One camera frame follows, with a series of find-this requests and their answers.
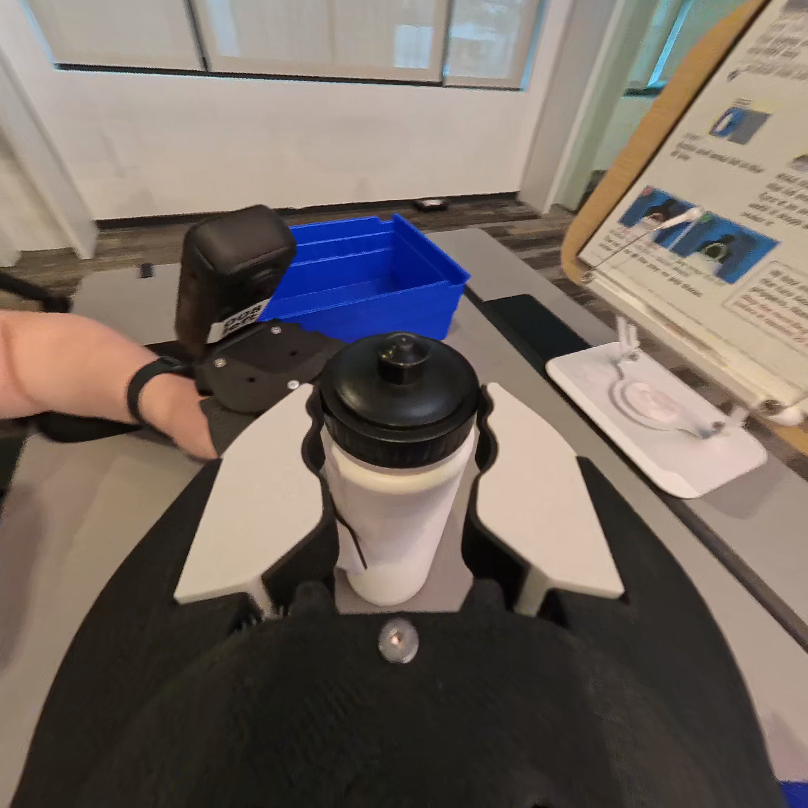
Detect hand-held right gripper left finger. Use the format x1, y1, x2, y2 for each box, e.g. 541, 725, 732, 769
172, 382, 338, 606

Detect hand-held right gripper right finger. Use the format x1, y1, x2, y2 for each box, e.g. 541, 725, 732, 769
461, 380, 626, 616

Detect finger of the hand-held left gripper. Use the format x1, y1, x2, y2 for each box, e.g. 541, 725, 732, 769
322, 464, 369, 577

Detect white plastic bottle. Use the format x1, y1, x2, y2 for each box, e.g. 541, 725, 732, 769
322, 436, 476, 607

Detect black bottle lid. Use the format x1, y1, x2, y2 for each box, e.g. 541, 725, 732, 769
317, 332, 482, 469

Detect person's left forearm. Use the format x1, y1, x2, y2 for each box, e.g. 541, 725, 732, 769
0, 312, 149, 420

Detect person's left hand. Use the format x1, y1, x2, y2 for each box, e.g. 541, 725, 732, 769
142, 377, 220, 460

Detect instruction sheet on stand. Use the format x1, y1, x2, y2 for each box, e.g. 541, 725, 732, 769
546, 0, 808, 500

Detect black rectangular table pad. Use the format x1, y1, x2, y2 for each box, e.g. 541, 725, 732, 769
483, 293, 592, 373

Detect printed instruction sheet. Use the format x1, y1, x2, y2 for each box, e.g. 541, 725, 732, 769
577, 0, 808, 393

